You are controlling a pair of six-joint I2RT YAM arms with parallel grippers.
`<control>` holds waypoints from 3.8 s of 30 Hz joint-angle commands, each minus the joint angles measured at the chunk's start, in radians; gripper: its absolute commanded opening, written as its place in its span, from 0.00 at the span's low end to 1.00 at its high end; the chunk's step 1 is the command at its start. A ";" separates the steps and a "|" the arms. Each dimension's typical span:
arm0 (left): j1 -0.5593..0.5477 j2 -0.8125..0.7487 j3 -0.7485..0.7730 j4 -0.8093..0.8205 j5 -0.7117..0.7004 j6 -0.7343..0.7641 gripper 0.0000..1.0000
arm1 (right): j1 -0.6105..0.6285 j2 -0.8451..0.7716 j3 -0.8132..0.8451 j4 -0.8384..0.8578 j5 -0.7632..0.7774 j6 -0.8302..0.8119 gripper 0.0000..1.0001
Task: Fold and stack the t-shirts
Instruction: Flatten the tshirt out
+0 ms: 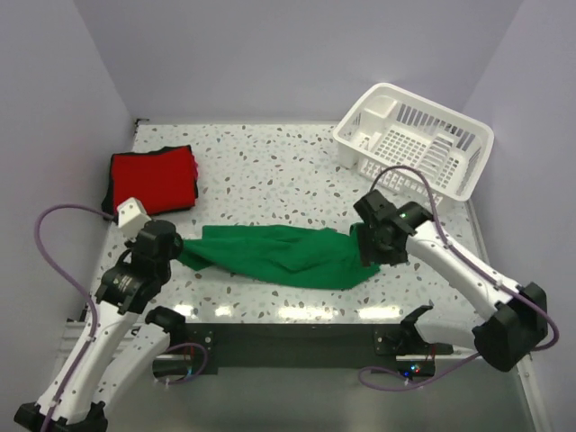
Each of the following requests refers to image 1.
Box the green t-shirt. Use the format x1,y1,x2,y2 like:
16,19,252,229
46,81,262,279
178,225,380,291

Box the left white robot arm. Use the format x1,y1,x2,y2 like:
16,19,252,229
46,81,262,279
13,220,186,431

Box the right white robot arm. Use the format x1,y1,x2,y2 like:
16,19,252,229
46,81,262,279
353,190,548,372

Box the red folded t-shirt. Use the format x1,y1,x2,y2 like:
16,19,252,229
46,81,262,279
110,146,197,217

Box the pink folded t-shirt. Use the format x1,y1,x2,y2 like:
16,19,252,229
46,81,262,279
191,154,198,182

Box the white plastic basket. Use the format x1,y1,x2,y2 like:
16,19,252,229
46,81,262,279
333,83,494,210

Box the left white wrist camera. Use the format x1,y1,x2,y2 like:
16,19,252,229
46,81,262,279
117,197,151,240

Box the aluminium frame rail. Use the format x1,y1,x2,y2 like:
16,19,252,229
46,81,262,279
57,314,533,374

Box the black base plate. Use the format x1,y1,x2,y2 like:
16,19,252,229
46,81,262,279
170,323,454,377

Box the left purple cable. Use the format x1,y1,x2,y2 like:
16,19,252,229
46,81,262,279
34,204,211,432

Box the purple cable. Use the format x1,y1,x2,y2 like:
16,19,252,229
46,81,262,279
357,165,561,387
34,204,211,432

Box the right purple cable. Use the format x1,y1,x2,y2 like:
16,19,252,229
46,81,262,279
357,165,561,387

